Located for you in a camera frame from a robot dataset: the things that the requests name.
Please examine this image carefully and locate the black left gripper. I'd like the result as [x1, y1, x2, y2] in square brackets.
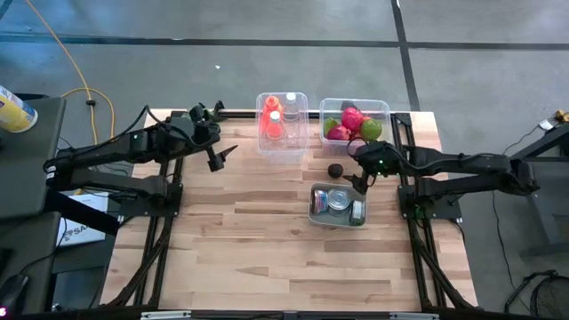
[166, 104, 239, 173]

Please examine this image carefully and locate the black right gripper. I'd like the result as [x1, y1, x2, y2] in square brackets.
[341, 140, 404, 196]

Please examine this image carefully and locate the teal label tuna can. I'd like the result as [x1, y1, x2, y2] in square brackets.
[349, 200, 366, 226]

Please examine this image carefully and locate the Wild Planet tuna can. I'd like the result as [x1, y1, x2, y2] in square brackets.
[312, 189, 330, 214]

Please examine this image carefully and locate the dark crimson apple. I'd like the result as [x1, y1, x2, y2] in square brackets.
[327, 124, 352, 142]

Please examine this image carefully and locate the green apple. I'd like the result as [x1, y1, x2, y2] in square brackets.
[360, 118, 383, 142]

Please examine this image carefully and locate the red pomegranate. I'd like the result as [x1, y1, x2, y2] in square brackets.
[341, 106, 365, 132]

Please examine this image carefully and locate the orange plastic squeeze bottle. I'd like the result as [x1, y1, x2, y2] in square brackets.
[260, 94, 286, 140]

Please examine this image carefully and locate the light grey plastic tray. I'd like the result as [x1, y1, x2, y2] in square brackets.
[308, 182, 369, 229]

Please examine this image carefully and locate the clear plastic storage bin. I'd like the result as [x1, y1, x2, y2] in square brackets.
[254, 91, 310, 166]
[318, 97, 393, 157]

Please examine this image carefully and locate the white printed paper sheet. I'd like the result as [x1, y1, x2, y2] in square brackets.
[56, 191, 110, 248]

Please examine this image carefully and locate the black desk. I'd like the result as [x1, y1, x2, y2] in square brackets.
[0, 212, 62, 315]
[0, 95, 68, 220]

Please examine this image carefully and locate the black side table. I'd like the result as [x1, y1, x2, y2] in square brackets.
[490, 125, 569, 261]

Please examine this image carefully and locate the yellow wipes canister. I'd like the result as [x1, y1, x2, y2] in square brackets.
[0, 84, 39, 134]

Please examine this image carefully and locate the black mesh waste bin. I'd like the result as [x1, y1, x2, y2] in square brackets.
[504, 269, 569, 320]

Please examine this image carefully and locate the black computer mouse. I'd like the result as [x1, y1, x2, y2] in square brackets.
[0, 273, 30, 312]

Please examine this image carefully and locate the black aluminium rig frame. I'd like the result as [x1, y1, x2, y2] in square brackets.
[100, 108, 479, 320]

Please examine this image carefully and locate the yellow extension cord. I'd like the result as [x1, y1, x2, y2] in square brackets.
[25, 0, 116, 196]

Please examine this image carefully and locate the black floor cable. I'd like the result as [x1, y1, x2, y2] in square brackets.
[486, 124, 543, 294]

